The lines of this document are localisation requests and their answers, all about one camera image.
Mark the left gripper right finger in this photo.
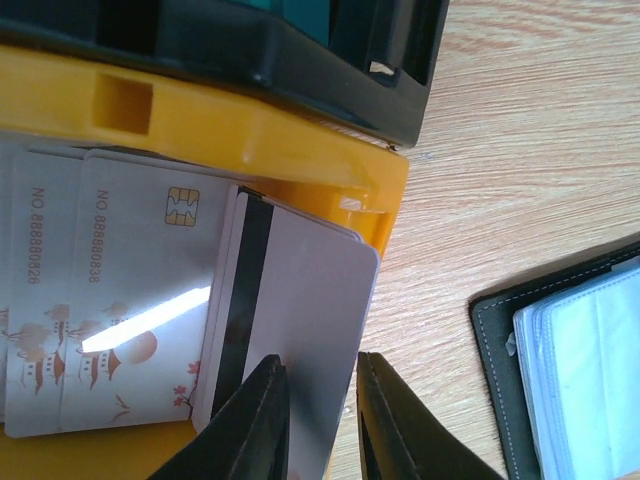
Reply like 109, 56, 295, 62
356, 352, 500, 479

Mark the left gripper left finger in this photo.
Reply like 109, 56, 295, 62
151, 354, 290, 479

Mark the black card holder wallet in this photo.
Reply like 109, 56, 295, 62
469, 243, 639, 479

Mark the white cards stack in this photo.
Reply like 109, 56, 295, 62
5, 149, 232, 438

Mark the yellow bin with white cards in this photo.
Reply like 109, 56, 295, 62
1, 46, 408, 479

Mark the black bin with teal cards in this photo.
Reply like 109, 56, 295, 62
1, 1, 448, 147

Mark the teal cards stack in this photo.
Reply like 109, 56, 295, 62
251, 0, 330, 46

